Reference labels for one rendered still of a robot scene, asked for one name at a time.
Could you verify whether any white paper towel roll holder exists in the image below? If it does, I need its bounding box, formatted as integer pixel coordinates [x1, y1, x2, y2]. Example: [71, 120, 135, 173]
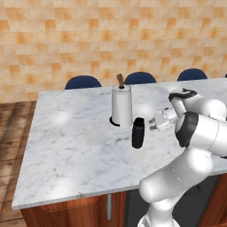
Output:
[108, 73, 133, 130]

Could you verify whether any grey cabinet door handle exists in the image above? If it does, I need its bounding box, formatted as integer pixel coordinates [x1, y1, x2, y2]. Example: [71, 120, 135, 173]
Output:
[106, 193, 114, 222]

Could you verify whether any brown wooden cabinet door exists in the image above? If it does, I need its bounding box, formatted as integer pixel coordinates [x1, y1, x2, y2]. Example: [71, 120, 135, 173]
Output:
[20, 191, 127, 227]

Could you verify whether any black water bottle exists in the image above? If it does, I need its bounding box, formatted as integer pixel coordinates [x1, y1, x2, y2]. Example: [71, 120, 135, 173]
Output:
[131, 117, 146, 150]

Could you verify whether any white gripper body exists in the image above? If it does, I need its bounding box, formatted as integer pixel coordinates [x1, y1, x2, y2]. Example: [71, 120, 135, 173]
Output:
[153, 113, 176, 133]

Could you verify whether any brown wooden cabinet panel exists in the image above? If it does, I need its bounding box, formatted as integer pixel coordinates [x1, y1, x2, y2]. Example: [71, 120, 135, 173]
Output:
[201, 173, 227, 227]

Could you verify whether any dark dishwasher front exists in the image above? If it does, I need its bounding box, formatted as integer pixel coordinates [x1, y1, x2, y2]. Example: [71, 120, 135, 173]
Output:
[123, 174, 220, 227]

